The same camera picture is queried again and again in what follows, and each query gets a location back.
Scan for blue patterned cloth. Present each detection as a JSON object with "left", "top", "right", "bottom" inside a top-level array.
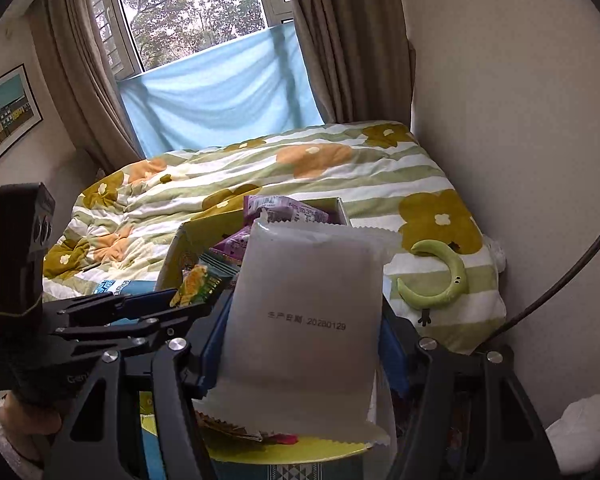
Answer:
[{"left": 270, "top": 460, "right": 362, "bottom": 480}]

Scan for floral striped blanket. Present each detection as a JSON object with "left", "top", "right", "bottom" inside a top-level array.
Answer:
[{"left": 42, "top": 120, "right": 508, "bottom": 356}]

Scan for black cable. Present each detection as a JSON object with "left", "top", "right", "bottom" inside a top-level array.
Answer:
[{"left": 505, "top": 207, "right": 600, "bottom": 336}]

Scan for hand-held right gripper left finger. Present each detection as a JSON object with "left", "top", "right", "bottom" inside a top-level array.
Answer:
[{"left": 45, "top": 292, "right": 233, "bottom": 480}]

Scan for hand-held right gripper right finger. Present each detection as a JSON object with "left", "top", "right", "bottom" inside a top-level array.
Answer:
[{"left": 380, "top": 300, "right": 553, "bottom": 480}]

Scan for white snack packet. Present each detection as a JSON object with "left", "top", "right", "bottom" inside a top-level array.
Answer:
[{"left": 197, "top": 210, "right": 403, "bottom": 448}]

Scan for window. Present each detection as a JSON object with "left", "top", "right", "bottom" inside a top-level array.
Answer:
[{"left": 85, "top": 0, "right": 296, "bottom": 81}]

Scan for brown curtain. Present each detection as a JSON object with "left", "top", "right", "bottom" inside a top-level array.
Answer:
[
  {"left": 27, "top": 0, "right": 142, "bottom": 176},
  {"left": 280, "top": 0, "right": 418, "bottom": 136}
]

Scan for white cloth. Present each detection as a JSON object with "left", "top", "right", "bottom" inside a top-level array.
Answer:
[{"left": 545, "top": 392, "right": 600, "bottom": 476}]

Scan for yellow-green cardboard box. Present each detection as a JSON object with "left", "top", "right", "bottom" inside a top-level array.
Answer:
[{"left": 157, "top": 197, "right": 351, "bottom": 311}]

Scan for green moon plush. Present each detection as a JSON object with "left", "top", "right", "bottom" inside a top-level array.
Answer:
[{"left": 397, "top": 240, "right": 468, "bottom": 309}]

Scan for framed wall picture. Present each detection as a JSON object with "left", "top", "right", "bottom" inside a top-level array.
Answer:
[{"left": 0, "top": 64, "right": 44, "bottom": 181}]

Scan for green yellow snack packet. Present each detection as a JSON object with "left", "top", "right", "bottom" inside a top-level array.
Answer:
[{"left": 171, "top": 262, "right": 226, "bottom": 309}]

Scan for yellow round tray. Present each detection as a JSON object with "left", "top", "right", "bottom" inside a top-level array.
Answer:
[{"left": 200, "top": 435, "right": 372, "bottom": 464}]

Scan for person's left forearm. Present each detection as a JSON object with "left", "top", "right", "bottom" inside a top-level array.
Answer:
[{"left": 0, "top": 399, "right": 46, "bottom": 477}]

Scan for purple snack packet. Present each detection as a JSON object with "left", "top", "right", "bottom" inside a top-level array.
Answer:
[
  {"left": 243, "top": 195, "right": 331, "bottom": 227},
  {"left": 212, "top": 226, "right": 253, "bottom": 263}
]

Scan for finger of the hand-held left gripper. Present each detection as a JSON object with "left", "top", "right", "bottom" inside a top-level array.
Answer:
[
  {"left": 52, "top": 305, "right": 211, "bottom": 356},
  {"left": 45, "top": 287, "right": 181, "bottom": 320}
]

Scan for person's left hand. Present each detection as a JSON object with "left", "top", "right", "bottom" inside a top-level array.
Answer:
[{"left": 0, "top": 392, "right": 63, "bottom": 437}]

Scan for light blue window cloth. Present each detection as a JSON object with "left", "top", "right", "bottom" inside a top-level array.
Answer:
[{"left": 117, "top": 22, "right": 326, "bottom": 158}]

